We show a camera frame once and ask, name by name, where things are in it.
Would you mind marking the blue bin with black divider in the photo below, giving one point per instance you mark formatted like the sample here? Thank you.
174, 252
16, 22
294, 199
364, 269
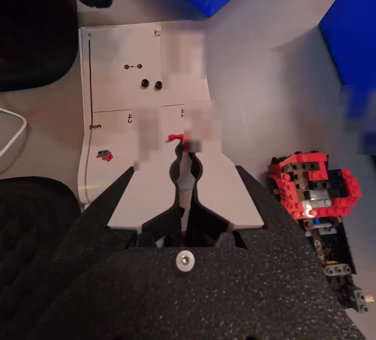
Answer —
352, 22

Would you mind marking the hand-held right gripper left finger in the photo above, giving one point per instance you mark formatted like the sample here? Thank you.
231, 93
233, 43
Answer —
147, 199

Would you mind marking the black chair armrest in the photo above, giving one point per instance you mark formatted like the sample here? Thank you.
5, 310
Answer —
35, 28
32, 243

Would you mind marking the small black round lego piece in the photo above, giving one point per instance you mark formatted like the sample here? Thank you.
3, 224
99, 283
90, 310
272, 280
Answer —
158, 84
144, 83

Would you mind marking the red and black lego car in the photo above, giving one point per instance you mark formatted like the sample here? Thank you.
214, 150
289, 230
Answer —
308, 187

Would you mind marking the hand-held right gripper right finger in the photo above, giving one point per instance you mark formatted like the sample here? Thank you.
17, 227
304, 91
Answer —
226, 199

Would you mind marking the small red lego bracket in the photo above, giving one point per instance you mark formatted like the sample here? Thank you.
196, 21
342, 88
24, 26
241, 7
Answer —
176, 137

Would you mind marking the lego instruction booklet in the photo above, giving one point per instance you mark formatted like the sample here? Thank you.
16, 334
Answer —
117, 96

